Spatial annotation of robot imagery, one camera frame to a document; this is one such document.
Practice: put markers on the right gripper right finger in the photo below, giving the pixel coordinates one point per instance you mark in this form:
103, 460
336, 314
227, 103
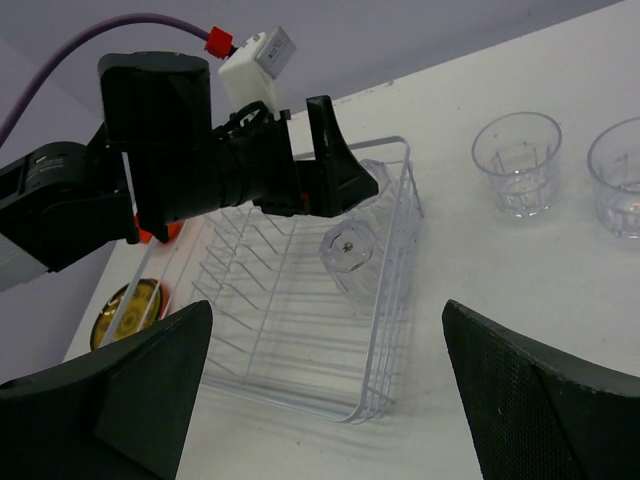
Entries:
536, 412

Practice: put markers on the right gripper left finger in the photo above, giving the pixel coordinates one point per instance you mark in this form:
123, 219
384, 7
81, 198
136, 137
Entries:
119, 412

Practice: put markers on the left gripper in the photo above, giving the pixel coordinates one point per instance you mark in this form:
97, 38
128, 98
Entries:
157, 111

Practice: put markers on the clear glass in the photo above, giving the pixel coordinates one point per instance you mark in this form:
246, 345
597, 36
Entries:
519, 153
377, 210
613, 163
355, 259

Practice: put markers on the yellow patterned plate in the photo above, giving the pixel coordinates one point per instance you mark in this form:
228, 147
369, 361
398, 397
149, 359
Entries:
146, 306

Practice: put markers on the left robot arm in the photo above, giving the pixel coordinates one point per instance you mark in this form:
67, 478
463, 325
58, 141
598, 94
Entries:
65, 200

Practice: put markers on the clear plastic dish rack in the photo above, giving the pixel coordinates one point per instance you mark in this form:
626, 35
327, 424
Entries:
283, 335

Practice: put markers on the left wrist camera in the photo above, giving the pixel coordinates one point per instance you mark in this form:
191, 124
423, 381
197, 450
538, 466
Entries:
250, 72

